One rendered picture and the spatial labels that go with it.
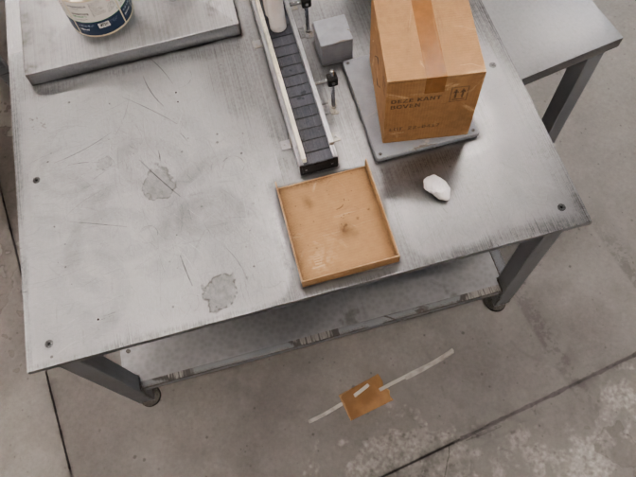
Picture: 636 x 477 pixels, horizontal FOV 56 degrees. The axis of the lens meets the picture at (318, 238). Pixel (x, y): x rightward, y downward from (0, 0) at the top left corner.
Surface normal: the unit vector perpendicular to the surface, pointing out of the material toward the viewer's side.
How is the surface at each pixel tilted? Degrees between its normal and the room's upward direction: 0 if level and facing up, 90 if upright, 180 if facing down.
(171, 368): 0
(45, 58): 0
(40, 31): 0
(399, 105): 90
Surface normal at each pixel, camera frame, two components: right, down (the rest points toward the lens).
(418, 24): -0.06, -0.40
